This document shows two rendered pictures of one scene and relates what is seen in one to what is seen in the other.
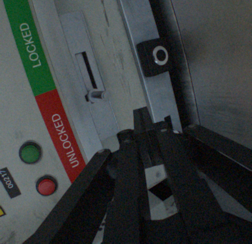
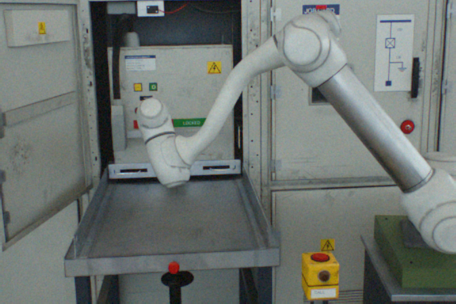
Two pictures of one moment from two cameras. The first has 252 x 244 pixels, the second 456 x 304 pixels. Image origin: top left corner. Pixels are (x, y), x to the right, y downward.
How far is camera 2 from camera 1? 1.96 m
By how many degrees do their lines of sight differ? 23
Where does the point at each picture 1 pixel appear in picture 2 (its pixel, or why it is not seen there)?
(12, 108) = (172, 110)
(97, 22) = not seen: hidden behind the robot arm
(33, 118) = not seen: hidden behind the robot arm
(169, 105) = (151, 173)
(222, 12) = (185, 189)
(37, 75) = (180, 122)
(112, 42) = not seen: hidden behind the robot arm
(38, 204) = (132, 104)
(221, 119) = (142, 188)
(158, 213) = (121, 147)
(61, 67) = (180, 131)
